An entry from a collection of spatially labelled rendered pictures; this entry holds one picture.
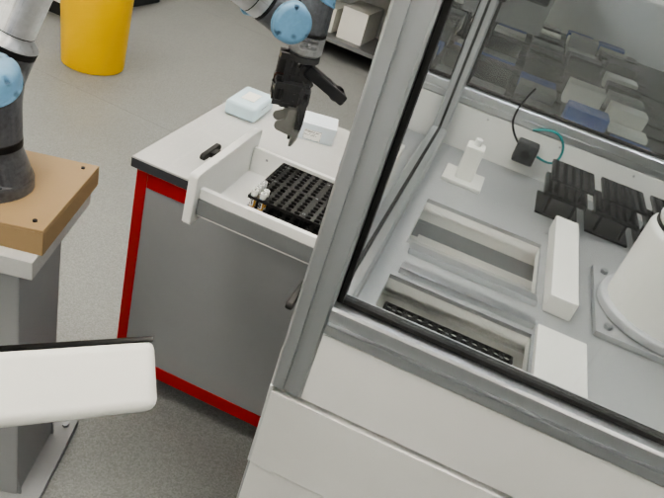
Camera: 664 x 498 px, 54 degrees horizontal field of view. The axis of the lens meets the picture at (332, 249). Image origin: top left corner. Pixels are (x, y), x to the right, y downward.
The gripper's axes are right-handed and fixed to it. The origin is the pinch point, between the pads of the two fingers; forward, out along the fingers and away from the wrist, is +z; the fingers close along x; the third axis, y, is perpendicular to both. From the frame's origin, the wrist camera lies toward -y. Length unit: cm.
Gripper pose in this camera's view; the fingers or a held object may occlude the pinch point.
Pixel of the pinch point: (292, 137)
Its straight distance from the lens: 153.6
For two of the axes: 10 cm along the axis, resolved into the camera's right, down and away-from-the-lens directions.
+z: -2.6, 8.0, 5.4
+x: 1.1, 5.8, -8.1
